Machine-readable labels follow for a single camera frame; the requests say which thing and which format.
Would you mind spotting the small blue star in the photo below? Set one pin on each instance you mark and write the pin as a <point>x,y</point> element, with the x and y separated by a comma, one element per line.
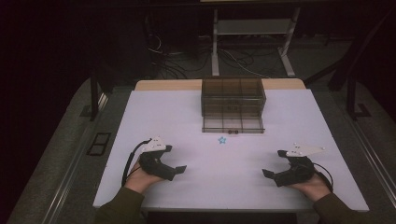
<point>222,140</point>

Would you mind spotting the black rectangular floor frame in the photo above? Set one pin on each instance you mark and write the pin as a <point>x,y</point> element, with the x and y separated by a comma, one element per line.
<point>99,143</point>

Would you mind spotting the transparent brown drawer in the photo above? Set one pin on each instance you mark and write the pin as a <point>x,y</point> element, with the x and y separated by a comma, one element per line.
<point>233,125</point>

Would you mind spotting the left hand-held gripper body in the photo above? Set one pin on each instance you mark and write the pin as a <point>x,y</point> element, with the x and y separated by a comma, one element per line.
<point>153,165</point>

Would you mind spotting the metal floor rail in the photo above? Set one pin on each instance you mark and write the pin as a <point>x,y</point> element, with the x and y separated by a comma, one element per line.
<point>77,161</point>
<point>370,149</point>

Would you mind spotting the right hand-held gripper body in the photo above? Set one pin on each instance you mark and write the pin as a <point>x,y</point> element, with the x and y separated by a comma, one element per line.
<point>297,171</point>

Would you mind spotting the black metal stand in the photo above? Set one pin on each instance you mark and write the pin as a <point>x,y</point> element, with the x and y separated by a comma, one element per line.
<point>353,96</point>
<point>94,93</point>

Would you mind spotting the white metal desk frame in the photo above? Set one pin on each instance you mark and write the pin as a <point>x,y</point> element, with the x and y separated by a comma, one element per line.
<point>252,27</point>

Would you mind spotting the person's right hand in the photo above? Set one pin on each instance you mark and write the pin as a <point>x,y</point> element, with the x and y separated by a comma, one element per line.
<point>313,188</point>

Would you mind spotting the transparent brown drawer cabinet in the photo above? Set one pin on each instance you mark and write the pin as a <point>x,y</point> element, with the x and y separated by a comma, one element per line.
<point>233,95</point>

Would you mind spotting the person's left hand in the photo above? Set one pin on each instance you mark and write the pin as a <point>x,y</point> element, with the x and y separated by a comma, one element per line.
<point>140,179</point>

